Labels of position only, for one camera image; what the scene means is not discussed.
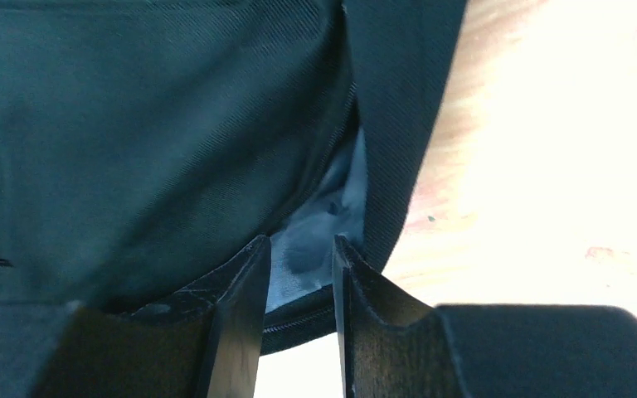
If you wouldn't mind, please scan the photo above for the black student backpack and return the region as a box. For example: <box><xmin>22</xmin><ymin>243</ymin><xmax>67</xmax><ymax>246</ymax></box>
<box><xmin>0</xmin><ymin>1</ymin><xmax>466</xmax><ymax>354</ymax></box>

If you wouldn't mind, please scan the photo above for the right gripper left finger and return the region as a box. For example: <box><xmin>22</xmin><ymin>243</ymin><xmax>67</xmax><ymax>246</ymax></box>
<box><xmin>0</xmin><ymin>236</ymin><xmax>271</xmax><ymax>397</ymax></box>

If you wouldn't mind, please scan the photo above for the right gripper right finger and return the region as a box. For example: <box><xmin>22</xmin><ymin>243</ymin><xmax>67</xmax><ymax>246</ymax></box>
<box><xmin>333</xmin><ymin>237</ymin><xmax>637</xmax><ymax>397</ymax></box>

